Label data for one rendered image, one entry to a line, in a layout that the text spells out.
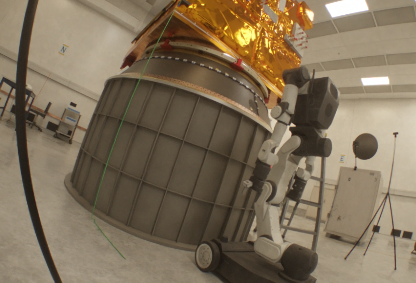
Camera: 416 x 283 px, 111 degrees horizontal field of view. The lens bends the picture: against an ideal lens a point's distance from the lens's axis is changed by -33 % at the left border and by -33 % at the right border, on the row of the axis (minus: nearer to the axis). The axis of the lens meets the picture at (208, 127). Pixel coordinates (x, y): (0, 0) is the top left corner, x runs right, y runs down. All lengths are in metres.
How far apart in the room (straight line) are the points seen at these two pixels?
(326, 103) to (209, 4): 1.42
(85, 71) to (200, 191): 6.09
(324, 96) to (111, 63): 6.71
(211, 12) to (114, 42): 5.72
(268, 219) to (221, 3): 1.98
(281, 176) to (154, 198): 0.90
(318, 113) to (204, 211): 1.08
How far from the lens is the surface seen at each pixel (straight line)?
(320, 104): 1.34
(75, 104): 6.49
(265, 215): 1.39
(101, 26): 7.70
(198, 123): 1.62
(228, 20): 2.26
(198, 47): 2.11
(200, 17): 2.07
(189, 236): 1.73
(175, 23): 2.04
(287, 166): 1.37
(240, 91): 1.95
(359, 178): 4.72
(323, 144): 1.27
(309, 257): 1.22
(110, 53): 7.43
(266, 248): 1.30
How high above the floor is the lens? 0.61
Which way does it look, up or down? 12 degrees up
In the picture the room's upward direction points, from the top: 19 degrees clockwise
